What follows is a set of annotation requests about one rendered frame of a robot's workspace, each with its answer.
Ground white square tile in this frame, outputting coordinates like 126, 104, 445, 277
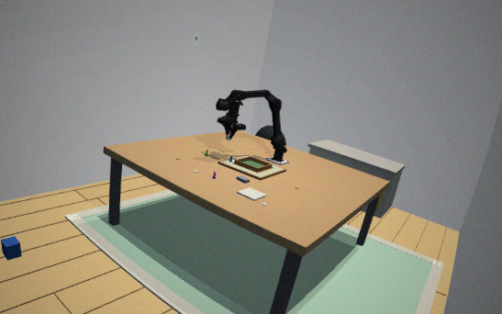
237, 187, 267, 201

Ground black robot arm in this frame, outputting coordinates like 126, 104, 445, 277
216, 89, 287, 162

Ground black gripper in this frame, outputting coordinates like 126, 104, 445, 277
222, 111, 246, 139

